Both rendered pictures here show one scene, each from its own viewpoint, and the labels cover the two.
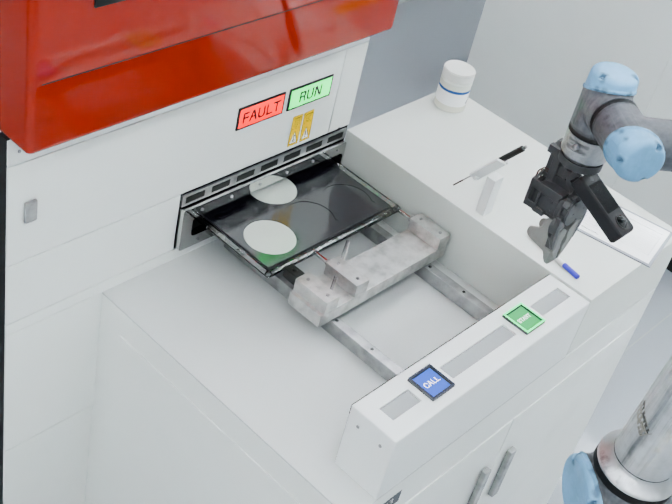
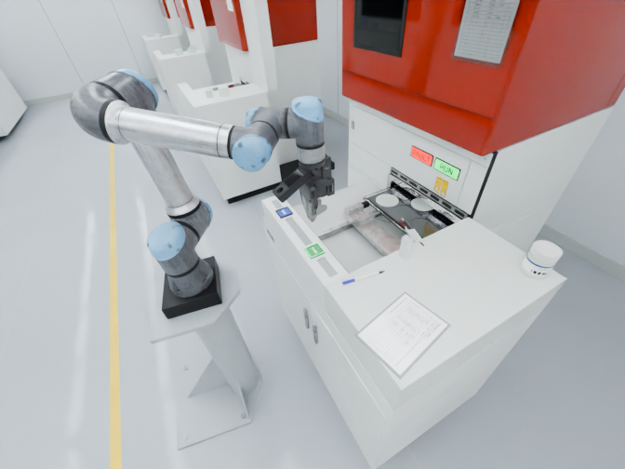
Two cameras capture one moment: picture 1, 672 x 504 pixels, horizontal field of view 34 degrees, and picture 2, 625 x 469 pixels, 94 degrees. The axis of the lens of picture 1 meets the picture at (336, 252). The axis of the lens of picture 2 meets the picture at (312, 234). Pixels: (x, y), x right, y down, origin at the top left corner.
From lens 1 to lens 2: 2.17 m
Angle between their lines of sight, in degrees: 83
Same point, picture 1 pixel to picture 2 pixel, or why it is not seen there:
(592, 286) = (336, 289)
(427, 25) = not seen: outside the picture
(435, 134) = (484, 253)
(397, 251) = (388, 241)
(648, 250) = (373, 342)
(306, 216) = (404, 211)
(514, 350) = (295, 242)
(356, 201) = (421, 229)
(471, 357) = (296, 228)
